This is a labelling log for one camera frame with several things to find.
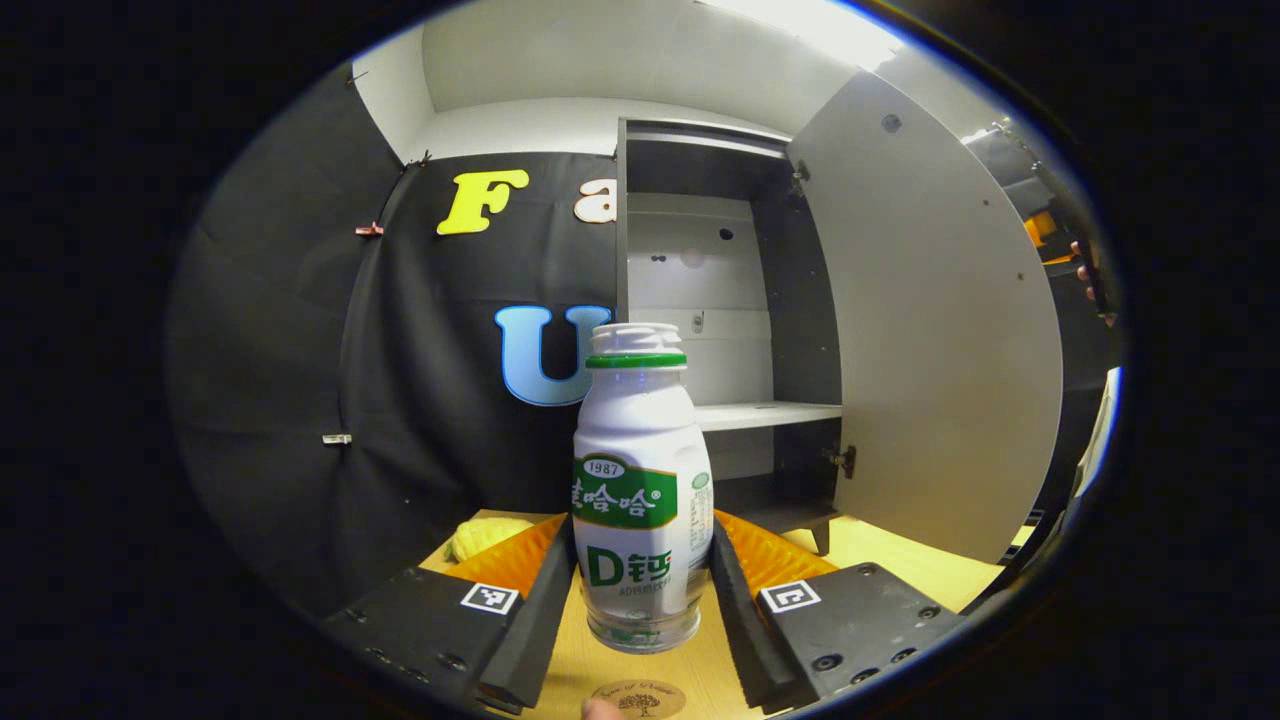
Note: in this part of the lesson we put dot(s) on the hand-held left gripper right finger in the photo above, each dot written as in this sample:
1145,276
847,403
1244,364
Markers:
745,620

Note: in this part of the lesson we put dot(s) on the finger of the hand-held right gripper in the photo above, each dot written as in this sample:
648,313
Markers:
1040,230

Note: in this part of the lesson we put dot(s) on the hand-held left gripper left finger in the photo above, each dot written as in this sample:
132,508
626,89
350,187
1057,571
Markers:
535,620

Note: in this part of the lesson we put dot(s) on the round wooden coaster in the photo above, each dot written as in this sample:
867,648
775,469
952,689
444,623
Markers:
650,700

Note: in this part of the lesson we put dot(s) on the beige cabinet door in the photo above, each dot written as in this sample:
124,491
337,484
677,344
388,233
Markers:
930,330

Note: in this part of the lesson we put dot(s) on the white bottle green label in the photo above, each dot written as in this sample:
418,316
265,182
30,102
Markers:
640,450

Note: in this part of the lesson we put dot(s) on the dark grey cabinet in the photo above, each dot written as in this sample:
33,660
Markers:
700,270

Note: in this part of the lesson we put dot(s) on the black door hinge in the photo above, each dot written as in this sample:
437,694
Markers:
799,177
842,461

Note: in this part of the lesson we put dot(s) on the yellow lumpy toy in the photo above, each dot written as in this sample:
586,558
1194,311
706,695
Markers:
485,538

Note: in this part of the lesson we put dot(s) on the long ceiling light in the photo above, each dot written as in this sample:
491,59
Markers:
820,25

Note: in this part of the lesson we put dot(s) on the black backdrop cloth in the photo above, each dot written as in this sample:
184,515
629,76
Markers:
280,350

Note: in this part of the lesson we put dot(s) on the red cloth clip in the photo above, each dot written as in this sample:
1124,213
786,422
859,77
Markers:
368,229

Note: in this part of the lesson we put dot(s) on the black cloth clip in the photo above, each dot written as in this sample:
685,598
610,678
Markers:
420,159
357,75

